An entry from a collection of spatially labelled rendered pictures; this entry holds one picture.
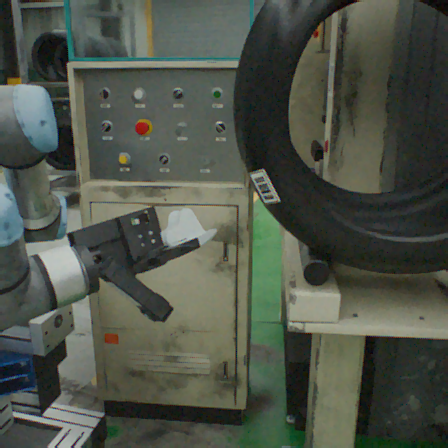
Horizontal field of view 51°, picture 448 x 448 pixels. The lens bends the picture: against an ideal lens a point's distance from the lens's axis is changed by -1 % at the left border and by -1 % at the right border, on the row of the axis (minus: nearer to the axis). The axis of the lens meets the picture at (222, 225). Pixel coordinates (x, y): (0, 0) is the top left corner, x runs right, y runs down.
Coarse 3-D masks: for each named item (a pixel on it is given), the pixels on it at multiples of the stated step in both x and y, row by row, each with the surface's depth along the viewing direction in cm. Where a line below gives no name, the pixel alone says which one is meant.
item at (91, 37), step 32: (64, 0) 136; (96, 0) 136; (128, 0) 135; (160, 0) 134; (192, 0) 133; (224, 0) 132; (96, 32) 138; (128, 32) 137; (160, 32) 137; (192, 32) 136; (224, 32) 135
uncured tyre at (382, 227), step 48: (288, 0) 69; (336, 0) 67; (432, 0) 90; (288, 48) 69; (240, 96) 75; (288, 96) 71; (240, 144) 79; (288, 144) 73; (288, 192) 76; (336, 192) 103; (384, 192) 105; (432, 192) 101; (336, 240) 78; (384, 240) 76; (432, 240) 76
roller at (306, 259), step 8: (304, 248) 90; (304, 256) 86; (312, 256) 84; (320, 256) 84; (304, 264) 83; (312, 264) 81; (320, 264) 81; (304, 272) 82; (312, 272) 82; (320, 272) 81; (328, 272) 82; (312, 280) 82; (320, 280) 82
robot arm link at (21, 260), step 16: (0, 192) 47; (0, 208) 46; (16, 208) 49; (0, 224) 46; (16, 224) 49; (0, 240) 47; (16, 240) 49; (0, 256) 48; (16, 256) 50; (0, 272) 49; (16, 272) 51; (0, 288) 51
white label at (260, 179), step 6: (252, 174) 78; (258, 174) 77; (264, 174) 76; (252, 180) 79; (258, 180) 78; (264, 180) 77; (258, 186) 79; (264, 186) 78; (270, 186) 77; (258, 192) 80; (264, 192) 79; (270, 192) 78; (264, 198) 80; (270, 198) 78; (276, 198) 77
